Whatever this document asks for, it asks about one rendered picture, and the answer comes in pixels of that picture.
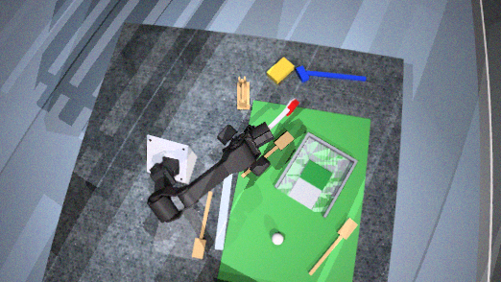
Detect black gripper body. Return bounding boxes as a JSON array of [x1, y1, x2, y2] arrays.
[[217, 125, 271, 176]]

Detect white golf ball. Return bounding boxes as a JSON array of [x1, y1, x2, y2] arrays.
[[272, 232, 283, 245]]

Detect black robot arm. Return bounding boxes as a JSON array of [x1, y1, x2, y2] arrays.
[[147, 122, 274, 223]]

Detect green flat mat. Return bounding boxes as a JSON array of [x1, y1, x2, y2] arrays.
[[216, 106, 371, 282]]

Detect yellow rectangular block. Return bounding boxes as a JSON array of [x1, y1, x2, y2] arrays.
[[267, 58, 294, 83]]

